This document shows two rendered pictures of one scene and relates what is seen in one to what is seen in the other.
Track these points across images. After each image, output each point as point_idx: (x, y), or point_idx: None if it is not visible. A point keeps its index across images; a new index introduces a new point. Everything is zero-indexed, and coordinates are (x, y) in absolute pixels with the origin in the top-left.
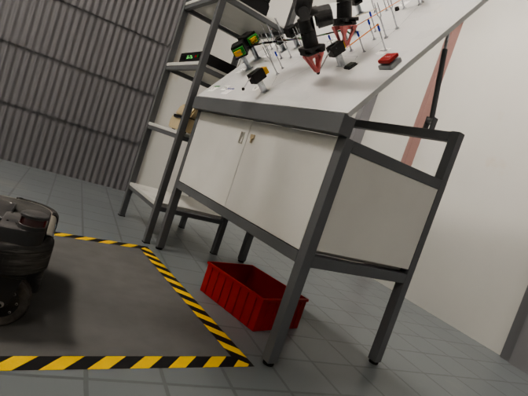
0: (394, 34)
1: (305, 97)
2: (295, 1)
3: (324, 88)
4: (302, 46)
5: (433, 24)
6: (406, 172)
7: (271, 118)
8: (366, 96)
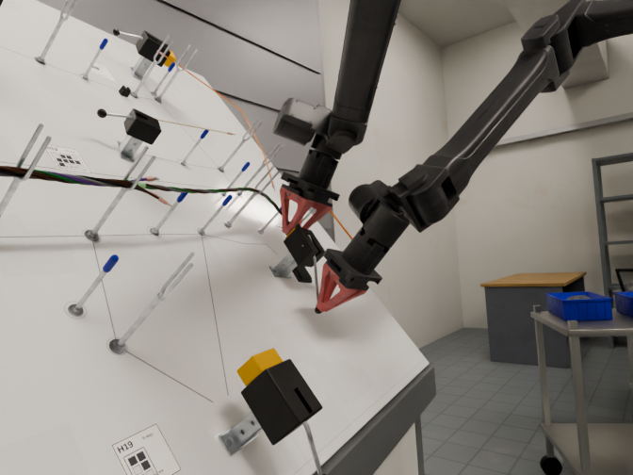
0: (239, 187)
1: (362, 375)
2: (443, 195)
3: (348, 338)
4: (344, 266)
5: (267, 179)
6: None
7: (368, 471)
8: (401, 329)
